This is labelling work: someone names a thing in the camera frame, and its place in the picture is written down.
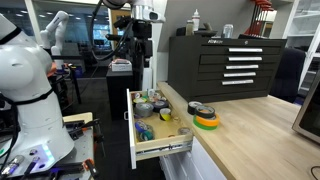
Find black clamp tool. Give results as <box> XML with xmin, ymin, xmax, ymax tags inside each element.
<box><xmin>64</xmin><ymin>118</ymin><xmax>102</xmax><ymax>142</ymax></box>

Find large green tape roll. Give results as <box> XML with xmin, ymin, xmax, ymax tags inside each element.
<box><xmin>192</xmin><ymin>116</ymin><xmax>219</xmax><ymax>131</ymax></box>

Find red bar clamps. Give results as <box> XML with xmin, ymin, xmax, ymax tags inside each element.
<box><xmin>244</xmin><ymin>0</ymin><xmax>276</xmax><ymax>37</ymax></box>

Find large orange tape roll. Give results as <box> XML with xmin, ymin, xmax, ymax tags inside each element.
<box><xmin>194</xmin><ymin>113</ymin><xmax>221</xmax><ymax>128</ymax></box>

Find black metal tool chest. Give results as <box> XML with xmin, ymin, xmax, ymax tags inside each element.
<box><xmin>167</xmin><ymin>34</ymin><xmax>288</xmax><ymax>104</ymax></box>

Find yellow black hazard tape roll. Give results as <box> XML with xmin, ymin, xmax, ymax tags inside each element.
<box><xmin>158</xmin><ymin>107</ymin><xmax>172</xmax><ymax>122</ymax></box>

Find black camera on stand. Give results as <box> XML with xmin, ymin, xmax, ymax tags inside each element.
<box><xmin>105</xmin><ymin>32</ymin><xmax>132</xmax><ymax>43</ymax></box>

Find black office chair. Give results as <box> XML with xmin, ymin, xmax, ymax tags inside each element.
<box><xmin>269</xmin><ymin>47</ymin><xmax>307</xmax><ymax>104</ymax></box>

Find wooden drawer with white front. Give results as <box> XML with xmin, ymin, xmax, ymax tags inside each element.
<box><xmin>125</xmin><ymin>87</ymin><xmax>195</xmax><ymax>170</ymax></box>

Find robot mounting platform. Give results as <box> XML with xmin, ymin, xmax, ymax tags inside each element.
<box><xmin>0</xmin><ymin>111</ymin><xmax>96</xmax><ymax>180</ymax></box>

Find blue tape roll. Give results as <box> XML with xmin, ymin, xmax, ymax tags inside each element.
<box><xmin>134</xmin><ymin>120</ymin><xmax>148</xmax><ymax>134</ymax></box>

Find white box with red print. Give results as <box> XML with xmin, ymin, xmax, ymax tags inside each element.
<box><xmin>110</xmin><ymin>58</ymin><xmax>134</xmax><ymax>72</ymax></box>

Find white shelving unit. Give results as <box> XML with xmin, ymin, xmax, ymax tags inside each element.
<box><xmin>287</xmin><ymin>0</ymin><xmax>320</xmax><ymax>98</ymax></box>

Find black cable loop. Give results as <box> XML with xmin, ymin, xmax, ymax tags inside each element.
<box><xmin>310</xmin><ymin>165</ymin><xmax>320</xmax><ymax>180</ymax></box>

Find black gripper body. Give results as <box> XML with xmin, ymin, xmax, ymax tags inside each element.
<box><xmin>133</xmin><ymin>37</ymin><xmax>154</xmax><ymax>58</ymax></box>

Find orange black plug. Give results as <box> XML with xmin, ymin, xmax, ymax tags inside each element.
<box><xmin>82</xmin><ymin>157</ymin><xmax>100</xmax><ymax>178</ymax></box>

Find white squeeze bottle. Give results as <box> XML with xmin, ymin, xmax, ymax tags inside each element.
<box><xmin>191</xmin><ymin>8</ymin><xmax>201</xmax><ymax>32</ymax></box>

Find white drawer cabinet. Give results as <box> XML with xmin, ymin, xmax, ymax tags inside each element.
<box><xmin>159</xmin><ymin>137</ymin><xmax>228</xmax><ymax>180</ymax></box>

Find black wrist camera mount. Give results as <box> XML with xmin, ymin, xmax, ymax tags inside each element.
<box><xmin>113</xmin><ymin>15</ymin><xmax>153</xmax><ymax>40</ymax></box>

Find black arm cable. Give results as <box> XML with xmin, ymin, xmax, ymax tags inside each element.
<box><xmin>90</xmin><ymin>0</ymin><xmax>135</xmax><ymax>62</ymax></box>

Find grey duct tape roll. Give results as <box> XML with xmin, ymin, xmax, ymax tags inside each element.
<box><xmin>134</xmin><ymin>102</ymin><xmax>155</xmax><ymax>118</ymax></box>

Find teal tape roll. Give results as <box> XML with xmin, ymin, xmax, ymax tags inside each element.
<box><xmin>139</xmin><ymin>130</ymin><xmax>155</xmax><ymax>142</ymax></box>

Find black desk with clutter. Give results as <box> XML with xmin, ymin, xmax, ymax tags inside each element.
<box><xmin>49</xmin><ymin>62</ymin><xmax>84</xmax><ymax>105</ymax></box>

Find black cabinet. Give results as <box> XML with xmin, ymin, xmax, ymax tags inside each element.
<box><xmin>105</xmin><ymin>68</ymin><xmax>135</xmax><ymax>120</ymax></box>

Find clear tape roll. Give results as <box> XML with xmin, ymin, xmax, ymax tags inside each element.
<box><xmin>177</xmin><ymin>126</ymin><xmax>193</xmax><ymax>136</ymax></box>

